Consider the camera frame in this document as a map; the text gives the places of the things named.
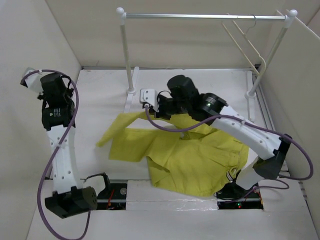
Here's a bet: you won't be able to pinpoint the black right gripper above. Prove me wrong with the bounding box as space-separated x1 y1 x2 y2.
148 93 190 120

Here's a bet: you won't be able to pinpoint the yellow trousers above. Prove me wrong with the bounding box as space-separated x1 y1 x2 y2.
96 112 249 197

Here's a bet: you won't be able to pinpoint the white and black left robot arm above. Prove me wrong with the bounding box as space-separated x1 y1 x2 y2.
39 73 112 219

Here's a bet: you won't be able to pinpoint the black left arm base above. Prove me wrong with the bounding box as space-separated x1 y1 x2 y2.
97 182 128 211

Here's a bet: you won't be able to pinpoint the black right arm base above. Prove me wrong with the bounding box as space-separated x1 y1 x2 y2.
214 182 264 210

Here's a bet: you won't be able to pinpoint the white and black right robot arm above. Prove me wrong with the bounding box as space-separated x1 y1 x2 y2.
144 74 292 197

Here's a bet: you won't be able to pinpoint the beige trouser hanger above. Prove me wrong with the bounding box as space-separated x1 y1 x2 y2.
221 15 267 77

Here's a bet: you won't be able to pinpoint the white foam block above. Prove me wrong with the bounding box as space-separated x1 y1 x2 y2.
126 180 218 211

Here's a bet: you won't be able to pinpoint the white clothes rack with metal bar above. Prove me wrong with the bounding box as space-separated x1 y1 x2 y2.
115 7 298 123

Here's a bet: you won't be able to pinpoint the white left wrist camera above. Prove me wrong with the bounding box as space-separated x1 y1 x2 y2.
20 67 43 95

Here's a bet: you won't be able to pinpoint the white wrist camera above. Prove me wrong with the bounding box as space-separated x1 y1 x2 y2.
139 88 159 112
20 67 43 95

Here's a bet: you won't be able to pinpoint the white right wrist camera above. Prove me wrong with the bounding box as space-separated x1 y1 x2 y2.
139 88 159 112

